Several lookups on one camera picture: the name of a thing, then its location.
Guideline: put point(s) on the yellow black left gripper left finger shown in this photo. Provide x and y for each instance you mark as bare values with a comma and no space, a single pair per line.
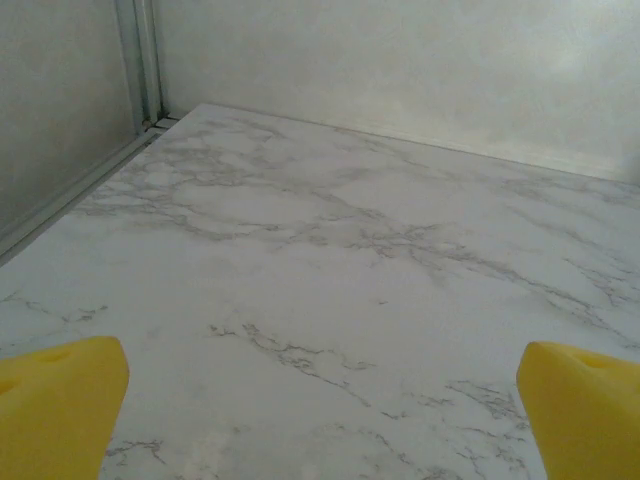
55,415

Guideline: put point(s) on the aluminium side rail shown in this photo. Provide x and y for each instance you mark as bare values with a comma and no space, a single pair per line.
75,194

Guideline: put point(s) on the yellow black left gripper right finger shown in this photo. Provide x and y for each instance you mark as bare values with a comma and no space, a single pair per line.
585,420

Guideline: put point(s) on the aluminium frame post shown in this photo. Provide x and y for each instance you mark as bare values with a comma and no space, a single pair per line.
140,60

